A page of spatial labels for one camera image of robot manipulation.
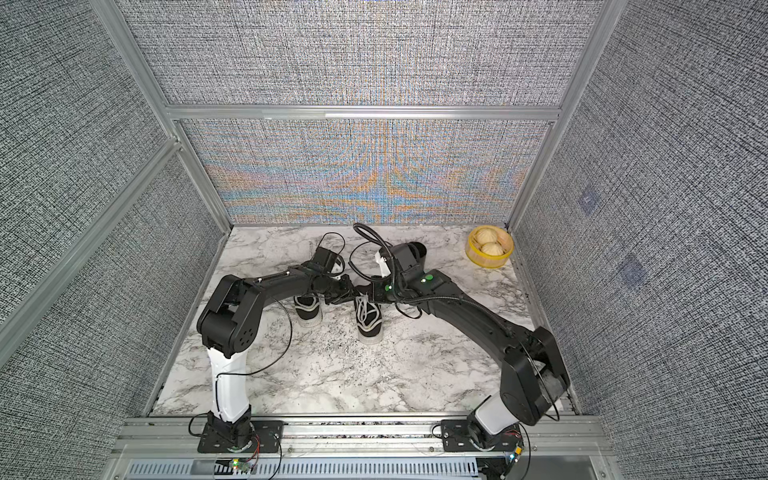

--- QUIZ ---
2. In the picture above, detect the yellow bamboo steamer basket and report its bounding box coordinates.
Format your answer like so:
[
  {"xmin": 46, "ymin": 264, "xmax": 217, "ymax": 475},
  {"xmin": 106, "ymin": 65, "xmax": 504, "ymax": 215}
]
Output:
[{"xmin": 465, "ymin": 225, "xmax": 515, "ymax": 269}]

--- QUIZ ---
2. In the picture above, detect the black canvas sneaker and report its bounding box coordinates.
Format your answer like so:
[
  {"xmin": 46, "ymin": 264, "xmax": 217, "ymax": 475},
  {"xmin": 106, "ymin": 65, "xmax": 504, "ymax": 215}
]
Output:
[
  {"xmin": 293, "ymin": 295, "xmax": 323, "ymax": 328},
  {"xmin": 354, "ymin": 295, "xmax": 383, "ymax": 345}
]

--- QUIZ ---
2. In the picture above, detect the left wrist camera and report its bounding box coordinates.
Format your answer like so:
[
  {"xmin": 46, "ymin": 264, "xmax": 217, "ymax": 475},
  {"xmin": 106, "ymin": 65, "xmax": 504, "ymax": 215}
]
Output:
[{"xmin": 311, "ymin": 246, "xmax": 345, "ymax": 276}]

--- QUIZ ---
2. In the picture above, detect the upper steamed bun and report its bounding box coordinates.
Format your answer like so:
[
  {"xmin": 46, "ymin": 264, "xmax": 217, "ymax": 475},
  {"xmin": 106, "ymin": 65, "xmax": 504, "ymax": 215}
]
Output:
[{"xmin": 475, "ymin": 227, "xmax": 498, "ymax": 246}]

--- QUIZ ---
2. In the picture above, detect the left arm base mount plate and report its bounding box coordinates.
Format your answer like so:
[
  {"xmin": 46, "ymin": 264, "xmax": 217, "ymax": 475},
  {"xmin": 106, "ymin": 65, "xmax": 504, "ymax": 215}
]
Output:
[{"xmin": 196, "ymin": 420, "xmax": 284, "ymax": 454}]

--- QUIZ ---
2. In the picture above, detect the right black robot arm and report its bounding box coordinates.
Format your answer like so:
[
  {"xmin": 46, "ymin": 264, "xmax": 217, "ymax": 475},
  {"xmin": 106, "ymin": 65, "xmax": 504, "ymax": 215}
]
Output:
[{"xmin": 370, "ymin": 242, "xmax": 571, "ymax": 450}]

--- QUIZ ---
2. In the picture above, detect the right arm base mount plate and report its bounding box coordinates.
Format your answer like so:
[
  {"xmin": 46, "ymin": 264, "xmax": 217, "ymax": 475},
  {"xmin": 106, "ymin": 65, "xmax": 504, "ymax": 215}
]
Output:
[{"xmin": 439, "ymin": 419, "xmax": 524, "ymax": 454}]

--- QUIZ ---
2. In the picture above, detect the white slotted cable duct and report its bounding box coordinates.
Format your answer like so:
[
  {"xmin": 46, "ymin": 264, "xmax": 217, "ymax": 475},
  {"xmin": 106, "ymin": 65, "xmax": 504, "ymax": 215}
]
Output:
[{"xmin": 124, "ymin": 457, "xmax": 480, "ymax": 479}]

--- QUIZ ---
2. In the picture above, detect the aluminium front rail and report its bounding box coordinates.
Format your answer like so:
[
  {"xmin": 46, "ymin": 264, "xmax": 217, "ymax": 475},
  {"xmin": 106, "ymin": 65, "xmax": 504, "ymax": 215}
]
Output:
[{"xmin": 109, "ymin": 412, "xmax": 615, "ymax": 459}]

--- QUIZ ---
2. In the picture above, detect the lower steamed bun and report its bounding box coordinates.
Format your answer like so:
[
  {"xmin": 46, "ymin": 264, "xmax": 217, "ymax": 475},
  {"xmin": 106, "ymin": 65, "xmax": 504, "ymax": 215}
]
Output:
[{"xmin": 481, "ymin": 242, "xmax": 505, "ymax": 257}]

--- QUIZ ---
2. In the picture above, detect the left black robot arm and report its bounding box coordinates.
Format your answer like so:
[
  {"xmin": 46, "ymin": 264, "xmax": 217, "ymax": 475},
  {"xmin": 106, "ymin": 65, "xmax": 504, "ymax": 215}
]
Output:
[{"xmin": 197, "ymin": 266, "xmax": 361, "ymax": 451}]

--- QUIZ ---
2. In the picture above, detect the black metal mug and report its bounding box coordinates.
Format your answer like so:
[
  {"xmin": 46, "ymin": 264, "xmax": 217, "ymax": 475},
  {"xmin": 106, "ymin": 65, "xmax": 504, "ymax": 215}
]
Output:
[{"xmin": 408, "ymin": 242, "xmax": 427, "ymax": 266}]

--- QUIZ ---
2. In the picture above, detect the steamed bun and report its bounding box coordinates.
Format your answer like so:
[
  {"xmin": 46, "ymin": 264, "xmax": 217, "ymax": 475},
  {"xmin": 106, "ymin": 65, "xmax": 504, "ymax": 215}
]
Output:
[
  {"xmin": 481, "ymin": 242, "xmax": 505, "ymax": 257},
  {"xmin": 475, "ymin": 227, "xmax": 498, "ymax": 246}
]

